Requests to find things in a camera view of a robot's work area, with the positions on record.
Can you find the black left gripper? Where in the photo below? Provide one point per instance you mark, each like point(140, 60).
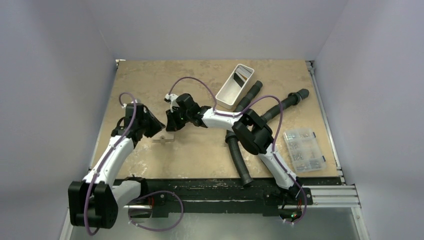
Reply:
point(156, 126)

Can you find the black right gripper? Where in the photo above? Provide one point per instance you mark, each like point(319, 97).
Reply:
point(175, 117)

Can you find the beige leather card holder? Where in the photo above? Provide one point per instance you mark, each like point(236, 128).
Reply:
point(163, 138)

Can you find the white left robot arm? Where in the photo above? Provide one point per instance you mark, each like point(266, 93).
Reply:
point(94, 202)

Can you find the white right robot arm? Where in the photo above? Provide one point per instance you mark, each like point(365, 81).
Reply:
point(252, 131)

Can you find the white plastic card bin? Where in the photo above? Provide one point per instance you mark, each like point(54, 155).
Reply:
point(230, 93)

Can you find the stack of cards in bin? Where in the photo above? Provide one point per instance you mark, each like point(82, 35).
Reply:
point(241, 75)

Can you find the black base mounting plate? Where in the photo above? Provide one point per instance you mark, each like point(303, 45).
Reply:
point(211, 196)

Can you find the clear plastic screw organizer box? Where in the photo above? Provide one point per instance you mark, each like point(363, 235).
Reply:
point(304, 151)

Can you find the aluminium frame rail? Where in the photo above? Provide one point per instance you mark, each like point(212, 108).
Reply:
point(331, 196)

